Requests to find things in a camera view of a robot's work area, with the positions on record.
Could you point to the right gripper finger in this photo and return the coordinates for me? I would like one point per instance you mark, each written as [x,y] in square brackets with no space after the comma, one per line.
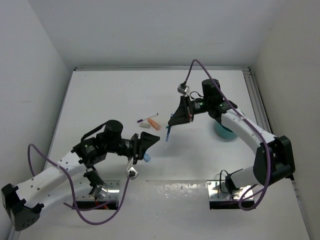
[180,113]
[176,122]

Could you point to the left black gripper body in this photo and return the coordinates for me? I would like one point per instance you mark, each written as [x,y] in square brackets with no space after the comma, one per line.
[133,148]

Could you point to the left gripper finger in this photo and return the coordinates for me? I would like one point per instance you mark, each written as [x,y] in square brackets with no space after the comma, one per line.
[143,147]
[148,140]

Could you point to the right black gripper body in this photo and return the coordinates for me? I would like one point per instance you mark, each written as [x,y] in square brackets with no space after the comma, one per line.
[191,106]

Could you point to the blue ink refill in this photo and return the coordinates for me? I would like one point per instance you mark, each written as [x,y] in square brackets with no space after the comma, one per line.
[166,145]

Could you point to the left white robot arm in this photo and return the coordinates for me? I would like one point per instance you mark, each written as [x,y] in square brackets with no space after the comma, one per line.
[26,201]

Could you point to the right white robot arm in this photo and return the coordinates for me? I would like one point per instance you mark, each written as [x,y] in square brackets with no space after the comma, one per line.
[274,158]

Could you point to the blue highlighter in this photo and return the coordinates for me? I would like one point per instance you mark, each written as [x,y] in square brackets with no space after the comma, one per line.
[146,158]

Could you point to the grey eraser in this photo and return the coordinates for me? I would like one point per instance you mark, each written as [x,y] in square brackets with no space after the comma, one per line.
[144,125]

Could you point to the orange highlighter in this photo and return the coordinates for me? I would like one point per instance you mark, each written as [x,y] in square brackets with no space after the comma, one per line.
[154,124]

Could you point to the purple capped white marker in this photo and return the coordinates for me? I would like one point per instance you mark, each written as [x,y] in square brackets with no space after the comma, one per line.
[147,117]

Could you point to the teal round divided organizer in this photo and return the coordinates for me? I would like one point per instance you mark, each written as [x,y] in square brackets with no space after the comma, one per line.
[224,132]

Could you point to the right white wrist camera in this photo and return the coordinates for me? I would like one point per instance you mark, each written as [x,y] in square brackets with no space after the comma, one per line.
[183,89]

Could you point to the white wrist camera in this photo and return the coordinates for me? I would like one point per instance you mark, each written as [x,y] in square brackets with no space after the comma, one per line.
[132,173]
[183,89]

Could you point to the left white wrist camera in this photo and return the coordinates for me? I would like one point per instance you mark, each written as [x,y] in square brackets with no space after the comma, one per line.
[132,173]

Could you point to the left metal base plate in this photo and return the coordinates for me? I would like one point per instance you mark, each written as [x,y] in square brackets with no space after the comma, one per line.
[108,191]

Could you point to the metal base plate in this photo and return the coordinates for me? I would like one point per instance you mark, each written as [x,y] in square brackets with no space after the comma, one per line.
[108,191]
[215,193]

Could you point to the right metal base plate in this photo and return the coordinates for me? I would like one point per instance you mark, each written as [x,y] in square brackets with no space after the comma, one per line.
[215,193]

